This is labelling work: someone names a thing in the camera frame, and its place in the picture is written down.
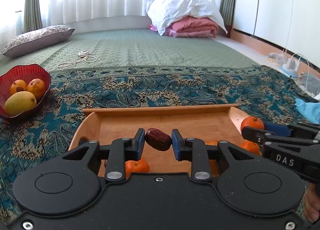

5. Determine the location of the small tangerine on tray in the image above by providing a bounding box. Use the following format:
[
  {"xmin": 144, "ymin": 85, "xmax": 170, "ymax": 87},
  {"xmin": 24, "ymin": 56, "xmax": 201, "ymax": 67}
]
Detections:
[{"xmin": 125, "ymin": 158, "xmax": 150, "ymax": 179}]

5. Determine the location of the orange tangerine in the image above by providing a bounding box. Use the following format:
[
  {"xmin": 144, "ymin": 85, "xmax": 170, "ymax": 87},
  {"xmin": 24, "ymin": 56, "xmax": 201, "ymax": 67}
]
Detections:
[{"xmin": 240, "ymin": 140, "xmax": 261, "ymax": 156}]

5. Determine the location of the dark red date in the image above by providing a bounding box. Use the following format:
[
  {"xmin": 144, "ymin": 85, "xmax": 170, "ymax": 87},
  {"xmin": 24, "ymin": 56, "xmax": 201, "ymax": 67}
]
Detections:
[{"xmin": 144, "ymin": 128, "xmax": 172, "ymax": 151}]

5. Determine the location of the pink folded blanket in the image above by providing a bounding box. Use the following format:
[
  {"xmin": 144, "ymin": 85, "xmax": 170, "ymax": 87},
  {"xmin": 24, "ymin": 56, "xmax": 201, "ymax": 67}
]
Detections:
[{"xmin": 164, "ymin": 16, "xmax": 219, "ymax": 38}]

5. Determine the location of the grey floral pillow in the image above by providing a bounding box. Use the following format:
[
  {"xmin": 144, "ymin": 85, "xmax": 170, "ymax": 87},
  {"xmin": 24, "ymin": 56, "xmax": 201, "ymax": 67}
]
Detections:
[{"xmin": 2, "ymin": 25, "xmax": 75, "ymax": 58}]

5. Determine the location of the orange fruit in bowl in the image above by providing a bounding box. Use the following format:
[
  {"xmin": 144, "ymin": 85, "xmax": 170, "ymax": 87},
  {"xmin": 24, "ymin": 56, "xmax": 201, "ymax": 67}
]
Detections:
[{"xmin": 9, "ymin": 79, "xmax": 27, "ymax": 95}]

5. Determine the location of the large brownish orange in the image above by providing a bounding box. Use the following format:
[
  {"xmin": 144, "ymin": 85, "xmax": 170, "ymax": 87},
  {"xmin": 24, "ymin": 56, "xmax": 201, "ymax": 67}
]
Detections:
[{"xmin": 206, "ymin": 140, "xmax": 220, "ymax": 177}]

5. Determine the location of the white pillow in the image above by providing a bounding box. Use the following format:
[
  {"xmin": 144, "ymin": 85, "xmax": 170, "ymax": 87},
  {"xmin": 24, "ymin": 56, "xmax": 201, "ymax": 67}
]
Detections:
[{"xmin": 146, "ymin": 0, "xmax": 227, "ymax": 35}]

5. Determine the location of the teal paisley blanket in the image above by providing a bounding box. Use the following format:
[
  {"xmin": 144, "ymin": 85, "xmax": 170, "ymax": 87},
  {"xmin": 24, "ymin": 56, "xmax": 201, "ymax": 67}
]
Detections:
[{"xmin": 1, "ymin": 66, "xmax": 312, "ymax": 224}]

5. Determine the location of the green quilted mat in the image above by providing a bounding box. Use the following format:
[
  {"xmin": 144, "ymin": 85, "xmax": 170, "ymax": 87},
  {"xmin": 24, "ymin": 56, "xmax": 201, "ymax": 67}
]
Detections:
[{"xmin": 1, "ymin": 29, "xmax": 257, "ymax": 74}]

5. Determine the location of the tangerine with stem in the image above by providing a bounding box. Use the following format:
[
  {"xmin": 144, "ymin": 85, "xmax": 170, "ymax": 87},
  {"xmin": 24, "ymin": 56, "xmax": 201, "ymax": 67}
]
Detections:
[{"xmin": 240, "ymin": 116, "xmax": 265, "ymax": 130}]

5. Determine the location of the white cable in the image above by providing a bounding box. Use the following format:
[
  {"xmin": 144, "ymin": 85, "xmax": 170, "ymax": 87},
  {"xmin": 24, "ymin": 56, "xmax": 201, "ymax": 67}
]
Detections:
[{"xmin": 56, "ymin": 50, "xmax": 98, "ymax": 69}]

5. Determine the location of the yellow mango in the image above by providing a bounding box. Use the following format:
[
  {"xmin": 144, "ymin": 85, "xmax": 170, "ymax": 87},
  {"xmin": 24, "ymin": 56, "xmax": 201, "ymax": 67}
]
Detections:
[{"xmin": 3, "ymin": 91, "xmax": 37, "ymax": 117}]

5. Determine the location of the white charger with cables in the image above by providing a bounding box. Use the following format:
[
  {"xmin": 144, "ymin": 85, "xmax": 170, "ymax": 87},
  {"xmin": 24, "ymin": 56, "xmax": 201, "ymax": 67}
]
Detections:
[{"xmin": 266, "ymin": 53, "xmax": 312, "ymax": 79}]

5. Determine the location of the light blue cloth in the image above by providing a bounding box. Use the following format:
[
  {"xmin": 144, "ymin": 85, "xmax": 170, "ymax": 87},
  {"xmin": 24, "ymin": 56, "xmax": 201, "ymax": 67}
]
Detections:
[{"xmin": 295, "ymin": 98, "xmax": 320, "ymax": 124}]

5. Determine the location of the reddish fruit in bowl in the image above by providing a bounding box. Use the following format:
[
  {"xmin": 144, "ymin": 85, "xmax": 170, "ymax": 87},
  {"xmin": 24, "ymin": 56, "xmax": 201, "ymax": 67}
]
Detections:
[{"xmin": 27, "ymin": 78, "xmax": 47, "ymax": 99}]

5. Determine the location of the wooden serving tray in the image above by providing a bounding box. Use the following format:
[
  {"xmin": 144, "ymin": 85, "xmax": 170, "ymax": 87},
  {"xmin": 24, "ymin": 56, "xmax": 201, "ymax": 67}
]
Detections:
[{"xmin": 68, "ymin": 103, "xmax": 251, "ymax": 178}]

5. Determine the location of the right hand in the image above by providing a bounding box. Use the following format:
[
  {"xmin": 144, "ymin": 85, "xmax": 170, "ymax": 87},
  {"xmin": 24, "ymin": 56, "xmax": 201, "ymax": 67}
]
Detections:
[{"xmin": 304, "ymin": 183, "xmax": 320, "ymax": 223}]

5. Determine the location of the green curtain middle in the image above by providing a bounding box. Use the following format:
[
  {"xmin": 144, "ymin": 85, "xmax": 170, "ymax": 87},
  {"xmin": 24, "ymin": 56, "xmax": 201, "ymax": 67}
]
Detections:
[{"xmin": 22, "ymin": 0, "xmax": 42, "ymax": 33}]

